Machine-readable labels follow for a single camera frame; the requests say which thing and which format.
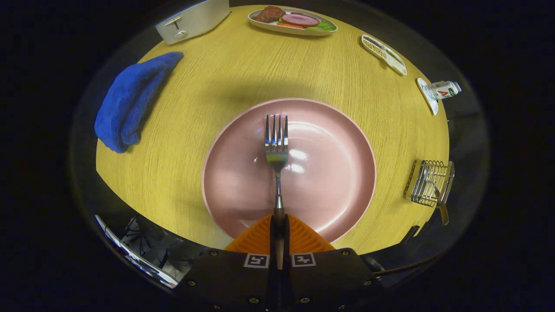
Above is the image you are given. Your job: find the pink round plate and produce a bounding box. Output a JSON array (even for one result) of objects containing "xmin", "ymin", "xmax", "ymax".
[{"xmin": 201, "ymin": 98, "xmax": 377, "ymax": 244}]

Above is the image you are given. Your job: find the white square coaster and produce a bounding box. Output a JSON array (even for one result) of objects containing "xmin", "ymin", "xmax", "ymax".
[{"xmin": 417, "ymin": 78, "xmax": 439, "ymax": 116}]

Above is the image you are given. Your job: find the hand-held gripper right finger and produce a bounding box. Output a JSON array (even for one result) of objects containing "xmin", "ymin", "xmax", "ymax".
[{"xmin": 277, "ymin": 214, "xmax": 384, "ymax": 312}]

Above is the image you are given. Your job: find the white oval plate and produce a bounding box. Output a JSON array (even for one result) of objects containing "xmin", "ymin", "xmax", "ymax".
[{"xmin": 248, "ymin": 6, "xmax": 338, "ymax": 36}]

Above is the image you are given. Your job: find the white divided bean dish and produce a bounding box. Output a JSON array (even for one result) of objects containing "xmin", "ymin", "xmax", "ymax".
[{"xmin": 361, "ymin": 34, "xmax": 408, "ymax": 76}]

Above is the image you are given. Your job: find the black cable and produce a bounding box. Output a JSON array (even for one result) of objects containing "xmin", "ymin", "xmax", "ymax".
[{"xmin": 373, "ymin": 255, "xmax": 438, "ymax": 278}]

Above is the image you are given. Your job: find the white toaster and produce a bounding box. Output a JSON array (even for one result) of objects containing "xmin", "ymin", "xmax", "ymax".
[{"xmin": 155, "ymin": 0, "xmax": 231, "ymax": 45}]

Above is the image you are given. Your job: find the metal fork wooden handle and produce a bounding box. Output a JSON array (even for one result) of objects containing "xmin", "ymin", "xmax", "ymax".
[{"xmin": 264, "ymin": 114, "xmax": 289, "ymax": 270}]

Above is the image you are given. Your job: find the white drink bottle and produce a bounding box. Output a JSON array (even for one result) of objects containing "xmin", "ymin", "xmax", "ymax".
[{"xmin": 423, "ymin": 81, "xmax": 462, "ymax": 101}]

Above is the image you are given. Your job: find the black table clamp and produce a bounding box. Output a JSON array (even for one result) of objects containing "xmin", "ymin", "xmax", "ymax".
[{"xmin": 401, "ymin": 225, "xmax": 420, "ymax": 244}]

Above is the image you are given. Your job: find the long brown meat patty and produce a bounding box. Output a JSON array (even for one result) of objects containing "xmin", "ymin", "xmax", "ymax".
[{"xmin": 251, "ymin": 6, "xmax": 286, "ymax": 23}]

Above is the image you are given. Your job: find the metal wire basket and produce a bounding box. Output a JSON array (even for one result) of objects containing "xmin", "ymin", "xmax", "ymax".
[{"xmin": 403, "ymin": 159, "xmax": 455, "ymax": 208}]

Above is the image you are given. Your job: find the pink ham slice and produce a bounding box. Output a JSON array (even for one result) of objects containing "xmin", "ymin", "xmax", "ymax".
[{"xmin": 282, "ymin": 13, "xmax": 320, "ymax": 27}]

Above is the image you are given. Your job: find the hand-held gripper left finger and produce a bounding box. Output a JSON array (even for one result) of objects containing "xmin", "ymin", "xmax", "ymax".
[{"xmin": 178, "ymin": 214, "xmax": 278, "ymax": 312}]

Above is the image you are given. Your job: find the metal spoon wooden handle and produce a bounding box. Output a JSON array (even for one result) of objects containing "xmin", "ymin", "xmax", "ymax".
[{"xmin": 423, "ymin": 167, "xmax": 450, "ymax": 226}]

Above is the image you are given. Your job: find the green lettuce leaf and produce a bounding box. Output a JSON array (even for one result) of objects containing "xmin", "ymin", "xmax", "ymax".
[{"xmin": 277, "ymin": 17, "xmax": 337, "ymax": 32}]

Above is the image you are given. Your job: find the blue cloth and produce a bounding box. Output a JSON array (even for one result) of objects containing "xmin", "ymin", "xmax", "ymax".
[{"xmin": 94, "ymin": 52, "xmax": 184, "ymax": 154}]

